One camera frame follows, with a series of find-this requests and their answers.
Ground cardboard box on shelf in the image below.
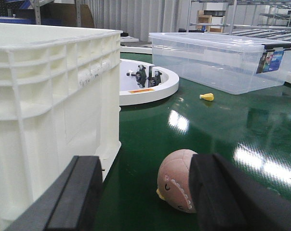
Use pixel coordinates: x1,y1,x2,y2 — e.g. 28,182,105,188
196,10,225,33

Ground white plastic tote crate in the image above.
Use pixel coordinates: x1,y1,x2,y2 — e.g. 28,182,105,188
0,23,121,231

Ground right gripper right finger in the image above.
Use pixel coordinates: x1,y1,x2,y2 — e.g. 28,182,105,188
189,154,291,231

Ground clear plastic storage bin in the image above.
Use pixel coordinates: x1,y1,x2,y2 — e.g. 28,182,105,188
149,32,291,95

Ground black bearing mount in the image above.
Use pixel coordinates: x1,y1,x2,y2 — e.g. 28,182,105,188
126,65,162,88

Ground pink plush football toy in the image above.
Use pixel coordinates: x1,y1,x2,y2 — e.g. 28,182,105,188
156,149,196,213

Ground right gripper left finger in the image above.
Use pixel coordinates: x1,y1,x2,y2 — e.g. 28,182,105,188
7,156,103,231

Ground metal shelving rack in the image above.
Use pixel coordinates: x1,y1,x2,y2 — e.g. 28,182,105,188
185,0,291,41

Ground small yellow plush toy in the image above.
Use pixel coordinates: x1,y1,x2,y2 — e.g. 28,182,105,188
199,93,214,102

